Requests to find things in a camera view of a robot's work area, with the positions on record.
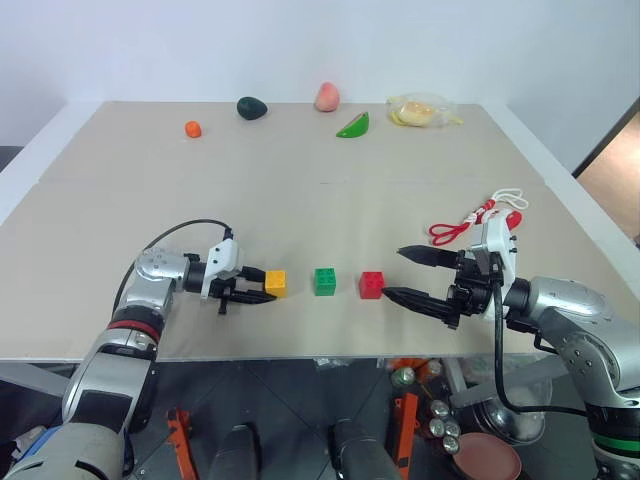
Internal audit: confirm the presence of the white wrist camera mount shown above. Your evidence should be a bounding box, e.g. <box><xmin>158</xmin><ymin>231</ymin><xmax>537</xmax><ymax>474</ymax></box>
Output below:
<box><xmin>199</xmin><ymin>238</ymin><xmax>242</xmax><ymax>302</ymax></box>
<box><xmin>467</xmin><ymin>214</ymin><xmax>519</xmax><ymax>321</ymax></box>

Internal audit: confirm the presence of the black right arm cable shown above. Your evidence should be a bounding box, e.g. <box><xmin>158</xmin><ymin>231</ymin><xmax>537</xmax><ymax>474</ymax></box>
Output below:
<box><xmin>491</xmin><ymin>282</ymin><xmax>594</xmax><ymax>416</ymax></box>

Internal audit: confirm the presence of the green toy melon slice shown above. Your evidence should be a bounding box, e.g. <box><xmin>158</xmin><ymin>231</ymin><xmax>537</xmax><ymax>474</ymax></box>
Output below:
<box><xmin>334</xmin><ymin>111</ymin><xmax>373</xmax><ymax>141</ymax></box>

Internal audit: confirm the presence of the dark door frame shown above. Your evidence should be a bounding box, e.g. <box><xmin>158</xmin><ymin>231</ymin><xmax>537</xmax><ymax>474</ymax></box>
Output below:
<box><xmin>571</xmin><ymin>93</ymin><xmax>640</xmax><ymax>179</ymax></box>

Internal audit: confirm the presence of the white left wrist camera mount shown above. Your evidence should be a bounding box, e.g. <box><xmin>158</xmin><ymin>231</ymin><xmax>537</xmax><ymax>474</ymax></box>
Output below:
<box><xmin>199</xmin><ymin>238</ymin><xmax>242</xmax><ymax>302</ymax></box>

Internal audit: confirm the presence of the shiny metal bowl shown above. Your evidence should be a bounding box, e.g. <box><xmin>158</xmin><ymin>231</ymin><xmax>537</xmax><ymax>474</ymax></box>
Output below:
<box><xmin>474</xmin><ymin>393</ymin><xmax>547</xmax><ymax>445</ymax></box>

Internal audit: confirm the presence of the green toy block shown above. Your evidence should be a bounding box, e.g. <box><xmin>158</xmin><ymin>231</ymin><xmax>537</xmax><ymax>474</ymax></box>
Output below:
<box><xmin>313</xmin><ymin>267</ymin><xmax>338</xmax><ymax>298</ymax></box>

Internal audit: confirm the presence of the yellow toy block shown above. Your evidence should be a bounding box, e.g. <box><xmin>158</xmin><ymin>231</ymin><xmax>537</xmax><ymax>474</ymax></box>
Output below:
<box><xmin>264</xmin><ymin>269</ymin><xmax>290</xmax><ymax>300</ymax></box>

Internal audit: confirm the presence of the clear plastic bag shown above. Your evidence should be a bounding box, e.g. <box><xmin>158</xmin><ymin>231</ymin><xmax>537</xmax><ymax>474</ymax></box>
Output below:
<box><xmin>387</xmin><ymin>91</ymin><xmax>466</xmax><ymax>130</ymax></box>

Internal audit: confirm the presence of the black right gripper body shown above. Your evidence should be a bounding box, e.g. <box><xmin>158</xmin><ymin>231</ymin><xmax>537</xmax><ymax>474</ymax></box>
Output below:
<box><xmin>442</xmin><ymin>248</ymin><xmax>502</xmax><ymax>332</ymax></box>

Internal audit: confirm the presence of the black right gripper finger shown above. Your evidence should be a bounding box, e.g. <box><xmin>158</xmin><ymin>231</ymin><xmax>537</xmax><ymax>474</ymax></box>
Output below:
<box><xmin>395</xmin><ymin>244</ymin><xmax>459</xmax><ymax>269</ymax></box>
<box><xmin>380</xmin><ymin>286</ymin><xmax>452</xmax><ymax>322</ymax></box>

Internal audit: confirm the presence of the red pom-pom tassel ornament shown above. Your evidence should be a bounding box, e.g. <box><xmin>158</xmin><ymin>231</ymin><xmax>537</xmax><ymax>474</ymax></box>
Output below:
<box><xmin>427</xmin><ymin>187</ymin><xmax>530</xmax><ymax>247</ymax></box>

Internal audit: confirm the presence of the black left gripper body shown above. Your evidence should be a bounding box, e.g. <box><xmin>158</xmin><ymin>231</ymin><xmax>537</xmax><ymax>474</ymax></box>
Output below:
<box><xmin>209</xmin><ymin>267</ymin><xmax>252</xmax><ymax>317</ymax></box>

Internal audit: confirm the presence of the red toy block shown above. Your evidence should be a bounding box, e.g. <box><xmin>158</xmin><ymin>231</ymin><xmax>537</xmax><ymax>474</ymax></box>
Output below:
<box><xmin>357</xmin><ymin>271</ymin><xmax>387</xmax><ymax>301</ymax></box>

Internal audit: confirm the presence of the round bread bun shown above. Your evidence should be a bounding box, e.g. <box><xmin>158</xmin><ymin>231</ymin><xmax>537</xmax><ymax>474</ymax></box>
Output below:
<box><xmin>399</xmin><ymin>101</ymin><xmax>437</xmax><ymax>127</ymax></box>

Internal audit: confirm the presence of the dark rounded shape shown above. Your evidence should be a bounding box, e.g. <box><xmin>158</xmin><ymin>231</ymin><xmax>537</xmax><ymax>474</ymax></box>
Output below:
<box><xmin>327</xmin><ymin>419</ymin><xmax>403</xmax><ymax>480</ymax></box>
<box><xmin>208</xmin><ymin>423</ymin><xmax>262</xmax><ymax>480</ymax></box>

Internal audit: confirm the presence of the pink toy peach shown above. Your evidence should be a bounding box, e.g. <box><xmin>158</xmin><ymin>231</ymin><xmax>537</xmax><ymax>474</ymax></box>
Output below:
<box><xmin>313</xmin><ymin>81</ymin><xmax>343</xmax><ymax>114</ymax></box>

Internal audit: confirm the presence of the brown round plate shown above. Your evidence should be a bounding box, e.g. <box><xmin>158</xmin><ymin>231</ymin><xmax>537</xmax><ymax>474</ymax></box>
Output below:
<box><xmin>452</xmin><ymin>432</ymin><xmax>523</xmax><ymax>480</ymax></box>

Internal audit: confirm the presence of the dark green toy avocado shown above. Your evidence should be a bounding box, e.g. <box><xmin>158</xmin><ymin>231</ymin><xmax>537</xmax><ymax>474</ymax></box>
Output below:
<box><xmin>236</xmin><ymin>96</ymin><xmax>269</xmax><ymax>122</ymax></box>

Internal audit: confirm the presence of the orange clamp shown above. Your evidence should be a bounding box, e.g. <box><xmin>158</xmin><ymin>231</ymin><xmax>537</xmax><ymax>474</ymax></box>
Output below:
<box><xmin>165</xmin><ymin>407</ymin><xmax>199</xmax><ymax>480</ymax></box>
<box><xmin>391</xmin><ymin>392</ymin><xmax>422</xmax><ymax>469</ymax></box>

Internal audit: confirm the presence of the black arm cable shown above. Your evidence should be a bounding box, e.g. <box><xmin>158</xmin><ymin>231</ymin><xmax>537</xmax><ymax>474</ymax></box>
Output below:
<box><xmin>110</xmin><ymin>217</ymin><xmax>235</xmax><ymax>321</ymax></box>
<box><xmin>491</xmin><ymin>282</ymin><xmax>594</xmax><ymax>416</ymax></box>

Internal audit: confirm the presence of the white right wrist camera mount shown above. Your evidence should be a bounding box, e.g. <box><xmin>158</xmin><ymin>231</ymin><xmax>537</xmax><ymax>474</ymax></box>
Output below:
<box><xmin>467</xmin><ymin>214</ymin><xmax>519</xmax><ymax>321</ymax></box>

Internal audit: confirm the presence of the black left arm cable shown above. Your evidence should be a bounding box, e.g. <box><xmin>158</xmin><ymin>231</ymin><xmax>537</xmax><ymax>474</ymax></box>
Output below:
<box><xmin>110</xmin><ymin>217</ymin><xmax>235</xmax><ymax>321</ymax></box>

